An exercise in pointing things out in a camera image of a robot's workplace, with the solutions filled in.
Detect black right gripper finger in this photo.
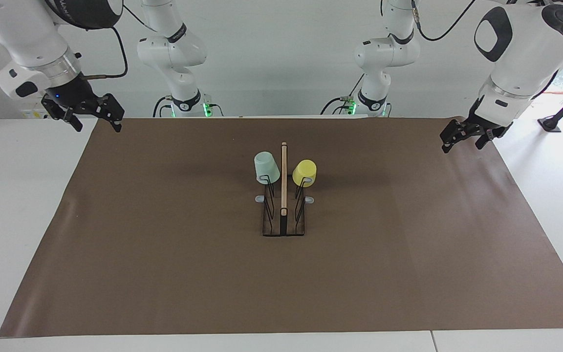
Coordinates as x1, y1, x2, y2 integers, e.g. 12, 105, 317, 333
42, 98, 85, 132
86, 93, 126, 133

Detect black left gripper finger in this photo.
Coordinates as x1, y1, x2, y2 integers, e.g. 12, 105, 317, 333
475, 127, 498, 150
440, 120, 465, 154

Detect yellow plastic cup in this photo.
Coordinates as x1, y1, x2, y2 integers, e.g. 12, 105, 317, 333
292, 159, 318, 187

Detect pale green plastic cup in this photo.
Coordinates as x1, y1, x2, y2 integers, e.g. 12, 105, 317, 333
254, 152, 281, 185

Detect brown table mat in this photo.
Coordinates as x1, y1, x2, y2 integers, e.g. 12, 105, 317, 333
0, 116, 563, 338

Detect white wall socket box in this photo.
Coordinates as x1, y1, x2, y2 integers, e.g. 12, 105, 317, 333
19, 96, 68, 119

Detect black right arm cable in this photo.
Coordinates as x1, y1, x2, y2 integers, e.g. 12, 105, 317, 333
79, 27, 129, 80

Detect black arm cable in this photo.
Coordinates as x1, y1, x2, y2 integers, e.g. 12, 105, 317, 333
411, 0, 476, 43
79, 27, 129, 80

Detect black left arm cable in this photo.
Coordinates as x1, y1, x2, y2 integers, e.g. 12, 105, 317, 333
411, 0, 476, 43

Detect black wire cup rack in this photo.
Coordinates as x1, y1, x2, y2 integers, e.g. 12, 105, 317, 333
255, 142, 315, 238

